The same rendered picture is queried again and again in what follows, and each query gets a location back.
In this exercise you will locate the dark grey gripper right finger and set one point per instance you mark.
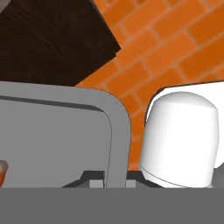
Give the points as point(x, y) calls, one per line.
point(133, 176)

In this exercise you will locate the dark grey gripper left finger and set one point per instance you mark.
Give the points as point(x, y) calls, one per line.
point(92, 176)

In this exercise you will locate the grey meat container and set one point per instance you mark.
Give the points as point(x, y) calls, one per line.
point(55, 137)

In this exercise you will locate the orange shrimp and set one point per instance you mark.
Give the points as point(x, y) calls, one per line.
point(2, 172)

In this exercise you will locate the white rounded object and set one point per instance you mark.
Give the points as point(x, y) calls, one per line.
point(180, 137)

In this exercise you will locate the dark brown wooden cupboard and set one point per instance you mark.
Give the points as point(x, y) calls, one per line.
point(49, 38)

